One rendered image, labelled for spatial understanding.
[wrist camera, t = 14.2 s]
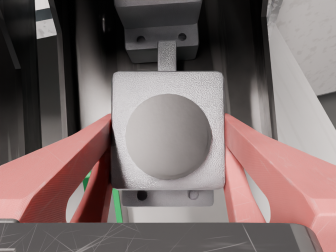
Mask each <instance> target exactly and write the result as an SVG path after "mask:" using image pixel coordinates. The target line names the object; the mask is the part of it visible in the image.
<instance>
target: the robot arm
mask: <svg viewBox="0 0 336 252"><path fill-rule="evenodd" d="M225 164H226V183H225V185H224V188H223V190H224V196H225V202H226V209H227V215H228V221H229V222H107V221H108V215H109V209H110V203H111V196H112V190H113V187H112V185H111V113H109V114H107V115H105V116H103V117H102V118H100V119H98V120H97V121H95V122H93V123H92V124H90V125H88V126H87V127H85V128H83V129H82V130H80V131H78V132H77V133H75V134H73V135H71V136H69V137H67V138H64V139H62V140H59V141H57V142H55V143H52V144H50V145H48V146H45V147H43V148H41V149H38V150H36V151H34V152H31V153H29V154H27V155H24V156H22V157H19V158H17V159H15V160H12V161H10V162H8V163H5V164H3V165H1V166H0V252H336V165H334V164H332V163H329V162H327V161H324V160H322V159H320V158H317V157H315V156H313V155H310V154H308V153H306V152H303V151H301V150H298V149H296V148H294V147H291V146H289V145H287V144H284V143H282V142H280V141H277V140H275V139H272V138H270V137H268V136H266V135H263V134H262V133H260V132H258V131H256V130H255V129H253V128H251V127H250V126H248V125H246V124H245V123H243V122H241V121H240V120H238V119H236V118H235V117H233V116H231V115H230V114H228V113H225ZM91 169H92V171H91ZM244 169H245V170H246V172H247V173H248V174H249V175H250V177H251V178H252V179H253V181H254V182H255V183H256V185H257V186H258V187H259V188H260V190H261V191H262V192H263V194H264V195H265V196H266V198H267V199H268V202H269V206H270V221H269V223H267V222H266V220H265V218H264V216H263V214H262V213H261V211H260V209H259V207H258V205H257V203H256V201H255V199H254V197H253V194H252V192H251V189H250V186H249V183H248V180H247V177H246V174H245V170H244ZM90 171H91V174H90V177H89V180H88V183H87V186H86V189H85V192H84V195H83V197H82V199H81V201H80V203H79V205H78V207H77V209H76V211H75V213H74V215H73V217H72V218H71V220H70V222H67V220H66V209H67V204H68V201H69V198H70V197H71V195H72V194H73V193H74V192H75V190H76V189H77V188H78V186H79V185H80V184H81V182H82V181H83V180H84V179H85V177H86V176H87V175H88V173H89V172H90Z"/></svg>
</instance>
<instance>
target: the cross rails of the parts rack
mask: <svg viewBox="0 0 336 252"><path fill-rule="evenodd" d="M35 16H36V36H37V39H40V38H45V37H50V36H55V35H57V32H56V28H55V25H54V21H53V17H52V13H51V10H50V7H49V8H44V9H39V10H36V11H35Z"/></svg>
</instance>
